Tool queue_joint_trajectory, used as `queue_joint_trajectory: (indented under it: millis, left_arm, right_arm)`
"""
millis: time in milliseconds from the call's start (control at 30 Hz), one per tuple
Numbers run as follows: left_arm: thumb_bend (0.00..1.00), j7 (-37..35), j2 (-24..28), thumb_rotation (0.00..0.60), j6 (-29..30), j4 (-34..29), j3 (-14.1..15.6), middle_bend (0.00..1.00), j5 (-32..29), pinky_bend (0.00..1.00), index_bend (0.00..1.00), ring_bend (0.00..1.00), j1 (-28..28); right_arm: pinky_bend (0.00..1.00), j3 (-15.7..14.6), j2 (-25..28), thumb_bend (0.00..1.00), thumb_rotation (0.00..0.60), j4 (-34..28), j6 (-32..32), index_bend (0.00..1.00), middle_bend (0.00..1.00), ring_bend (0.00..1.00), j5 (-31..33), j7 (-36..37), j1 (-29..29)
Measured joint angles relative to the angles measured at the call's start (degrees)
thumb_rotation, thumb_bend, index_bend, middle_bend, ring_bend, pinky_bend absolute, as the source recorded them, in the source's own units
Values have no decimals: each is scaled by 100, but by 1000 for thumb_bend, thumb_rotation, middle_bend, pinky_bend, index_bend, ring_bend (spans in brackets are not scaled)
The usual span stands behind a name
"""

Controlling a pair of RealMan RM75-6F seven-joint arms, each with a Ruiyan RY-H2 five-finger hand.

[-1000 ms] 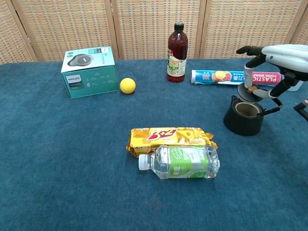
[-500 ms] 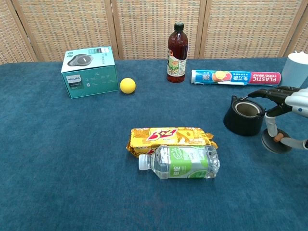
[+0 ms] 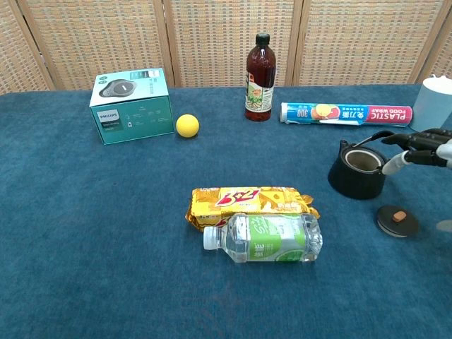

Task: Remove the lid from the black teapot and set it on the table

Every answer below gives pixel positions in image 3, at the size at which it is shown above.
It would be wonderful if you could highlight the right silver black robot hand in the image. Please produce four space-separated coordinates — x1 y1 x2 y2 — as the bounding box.
381 129 452 233

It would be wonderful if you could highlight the black teapot lid orange knob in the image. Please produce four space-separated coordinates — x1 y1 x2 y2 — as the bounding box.
376 204 420 238

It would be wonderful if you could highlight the white translucent squeeze bottle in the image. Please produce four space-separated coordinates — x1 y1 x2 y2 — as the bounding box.
411 74 452 133

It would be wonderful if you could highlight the blue plastic food wrap box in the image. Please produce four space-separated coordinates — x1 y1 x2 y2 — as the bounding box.
279 102 414 129

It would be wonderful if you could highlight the dark brown drink bottle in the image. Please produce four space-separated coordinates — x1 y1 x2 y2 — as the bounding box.
244 32 277 122

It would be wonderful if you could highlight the clear water bottle green label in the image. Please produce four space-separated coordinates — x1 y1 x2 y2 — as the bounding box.
202 213 324 264

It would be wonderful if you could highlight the yellow biscuit pack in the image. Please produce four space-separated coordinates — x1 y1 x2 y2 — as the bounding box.
185 186 321 232

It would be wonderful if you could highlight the woven wooden folding screen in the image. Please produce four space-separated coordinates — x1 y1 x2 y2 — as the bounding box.
0 0 452 95

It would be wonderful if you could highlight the yellow ball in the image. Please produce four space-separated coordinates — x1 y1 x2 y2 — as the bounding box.
175 114 201 138

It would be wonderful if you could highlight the teal white Philips box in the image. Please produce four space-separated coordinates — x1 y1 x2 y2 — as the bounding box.
88 67 174 145

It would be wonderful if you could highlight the blue table cloth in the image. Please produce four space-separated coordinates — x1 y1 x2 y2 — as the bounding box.
0 83 452 339

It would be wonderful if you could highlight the black kettle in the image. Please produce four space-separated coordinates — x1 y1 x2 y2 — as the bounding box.
327 129 395 201

